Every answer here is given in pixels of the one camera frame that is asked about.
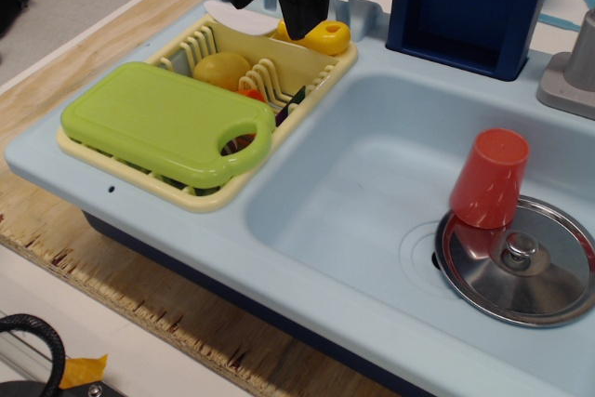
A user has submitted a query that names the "white knife yellow handle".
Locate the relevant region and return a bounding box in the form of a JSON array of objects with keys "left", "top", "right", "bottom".
[{"left": 205, "top": 0, "right": 351, "bottom": 56}]

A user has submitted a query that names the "green plastic cutting board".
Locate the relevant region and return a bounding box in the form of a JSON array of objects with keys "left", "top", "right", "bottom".
[{"left": 60, "top": 62, "right": 275, "bottom": 189}]

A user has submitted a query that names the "wooden base board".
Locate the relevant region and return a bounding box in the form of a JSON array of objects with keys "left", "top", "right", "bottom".
[{"left": 1, "top": 0, "right": 389, "bottom": 396}]

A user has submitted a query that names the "cream dish drying rack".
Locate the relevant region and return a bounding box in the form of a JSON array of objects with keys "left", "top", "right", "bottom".
[{"left": 57, "top": 16, "right": 357, "bottom": 213}]

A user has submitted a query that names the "yellow toy potato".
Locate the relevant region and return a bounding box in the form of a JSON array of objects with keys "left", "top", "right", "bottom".
[{"left": 192, "top": 52, "right": 252, "bottom": 91}]

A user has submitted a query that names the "orange toy vegetable piece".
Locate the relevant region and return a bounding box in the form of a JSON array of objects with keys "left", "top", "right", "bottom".
[{"left": 236, "top": 88, "right": 267, "bottom": 103}]

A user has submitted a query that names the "purple toy piece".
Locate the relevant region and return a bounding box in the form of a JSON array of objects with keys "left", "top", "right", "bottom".
[{"left": 275, "top": 86, "right": 306, "bottom": 127}]

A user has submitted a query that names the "dark blue plastic box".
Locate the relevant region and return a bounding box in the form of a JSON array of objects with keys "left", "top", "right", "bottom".
[{"left": 386, "top": 0, "right": 544, "bottom": 81}]

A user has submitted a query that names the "light blue toy sink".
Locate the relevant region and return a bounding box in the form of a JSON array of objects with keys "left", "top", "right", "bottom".
[{"left": 3, "top": 0, "right": 595, "bottom": 397}]

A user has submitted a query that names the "light blue utensil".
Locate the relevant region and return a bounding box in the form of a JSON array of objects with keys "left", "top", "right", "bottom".
[{"left": 538, "top": 13, "right": 581, "bottom": 32}]

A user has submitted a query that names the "red plastic cup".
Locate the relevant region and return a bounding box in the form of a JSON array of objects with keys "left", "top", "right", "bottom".
[{"left": 449, "top": 128, "right": 530, "bottom": 230}]

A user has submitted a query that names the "grey toy faucet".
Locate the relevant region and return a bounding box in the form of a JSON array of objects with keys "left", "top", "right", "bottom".
[{"left": 536, "top": 9, "right": 594, "bottom": 120}]

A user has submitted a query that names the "steel pot lid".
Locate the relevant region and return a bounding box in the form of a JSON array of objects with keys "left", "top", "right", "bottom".
[{"left": 435, "top": 196, "right": 594, "bottom": 327}]

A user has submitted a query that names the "yellow tape piece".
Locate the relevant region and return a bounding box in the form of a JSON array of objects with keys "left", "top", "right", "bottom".
[{"left": 59, "top": 354, "right": 109, "bottom": 390}]

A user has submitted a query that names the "black cable loop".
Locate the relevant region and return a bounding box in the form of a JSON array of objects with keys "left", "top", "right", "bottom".
[{"left": 0, "top": 313, "right": 67, "bottom": 397}]

